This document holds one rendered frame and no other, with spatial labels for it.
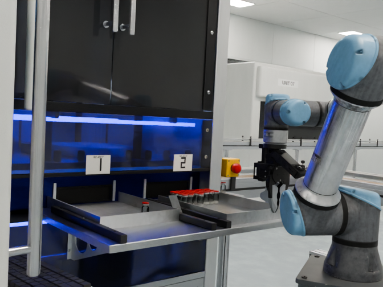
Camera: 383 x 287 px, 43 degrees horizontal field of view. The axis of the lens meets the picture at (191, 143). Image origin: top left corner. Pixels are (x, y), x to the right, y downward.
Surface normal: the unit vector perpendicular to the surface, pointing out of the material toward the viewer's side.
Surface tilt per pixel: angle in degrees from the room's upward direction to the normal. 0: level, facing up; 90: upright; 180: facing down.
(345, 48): 85
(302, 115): 90
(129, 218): 90
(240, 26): 90
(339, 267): 72
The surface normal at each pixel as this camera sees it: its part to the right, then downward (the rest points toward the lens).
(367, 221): 0.22, 0.07
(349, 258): -0.44, -0.28
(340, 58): -0.94, -0.14
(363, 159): -0.77, 0.00
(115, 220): 0.63, 0.07
